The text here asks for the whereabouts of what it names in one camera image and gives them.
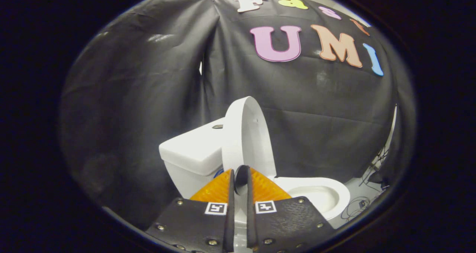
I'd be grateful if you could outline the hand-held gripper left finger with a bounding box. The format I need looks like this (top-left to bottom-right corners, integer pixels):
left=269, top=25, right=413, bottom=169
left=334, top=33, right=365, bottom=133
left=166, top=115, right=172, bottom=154
left=145, top=169, right=235, bottom=253

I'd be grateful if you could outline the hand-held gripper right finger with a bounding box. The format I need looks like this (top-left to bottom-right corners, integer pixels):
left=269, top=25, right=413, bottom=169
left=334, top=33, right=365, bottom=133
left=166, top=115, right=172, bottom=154
left=246, top=166, right=335, bottom=253

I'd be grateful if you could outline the white toilet lid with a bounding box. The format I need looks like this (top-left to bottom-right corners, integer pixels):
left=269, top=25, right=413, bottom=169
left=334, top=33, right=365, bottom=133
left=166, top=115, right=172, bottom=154
left=222, top=96, right=277, bottom=227

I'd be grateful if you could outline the white toilet seat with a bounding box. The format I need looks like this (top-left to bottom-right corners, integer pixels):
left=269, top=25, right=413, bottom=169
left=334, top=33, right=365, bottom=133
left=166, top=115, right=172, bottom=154
left=275, top=177, right=351, bottom=221

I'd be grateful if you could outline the white ceramic toilet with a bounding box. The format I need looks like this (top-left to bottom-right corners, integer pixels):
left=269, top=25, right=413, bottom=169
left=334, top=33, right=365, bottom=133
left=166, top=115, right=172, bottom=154
left=159, top=117, right=351, bottom=229

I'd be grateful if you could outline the black tripod light stand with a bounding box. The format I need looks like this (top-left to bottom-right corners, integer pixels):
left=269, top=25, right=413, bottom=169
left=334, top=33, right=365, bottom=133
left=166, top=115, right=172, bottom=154
left=359, top=147, right=390, bottom=190

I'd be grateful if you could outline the black backdrop cloth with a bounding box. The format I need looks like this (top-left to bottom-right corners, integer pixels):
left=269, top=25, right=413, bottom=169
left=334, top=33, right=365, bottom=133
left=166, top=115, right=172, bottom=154
left=59, top=0, right=415, bottom=231

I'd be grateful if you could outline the black cable coil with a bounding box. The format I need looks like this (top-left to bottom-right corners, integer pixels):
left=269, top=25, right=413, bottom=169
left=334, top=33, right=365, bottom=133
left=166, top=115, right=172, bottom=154
left=341, top=196, right=371, bottom=221

